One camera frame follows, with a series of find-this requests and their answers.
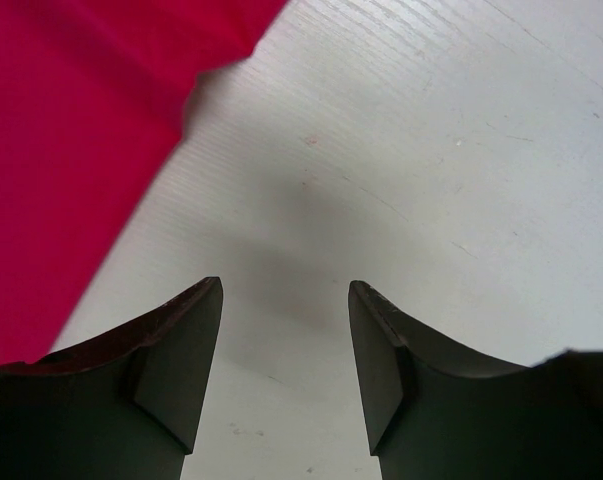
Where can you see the magenta t shirt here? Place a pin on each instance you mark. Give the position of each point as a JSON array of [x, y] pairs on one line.
[[92, 97]]

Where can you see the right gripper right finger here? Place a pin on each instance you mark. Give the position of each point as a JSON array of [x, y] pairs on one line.
[[435, 408]]

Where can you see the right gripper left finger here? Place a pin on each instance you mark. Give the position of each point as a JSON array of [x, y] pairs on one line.
[[125, 404]]

